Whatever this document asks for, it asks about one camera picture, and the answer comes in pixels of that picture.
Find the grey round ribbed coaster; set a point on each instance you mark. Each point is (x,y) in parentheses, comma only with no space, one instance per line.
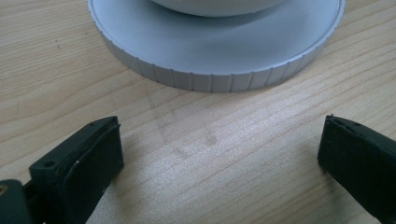
(214,46)

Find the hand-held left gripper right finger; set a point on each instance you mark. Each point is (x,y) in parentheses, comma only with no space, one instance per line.
(361,161)

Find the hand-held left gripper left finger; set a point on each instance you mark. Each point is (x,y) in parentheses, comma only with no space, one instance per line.
(81,168)

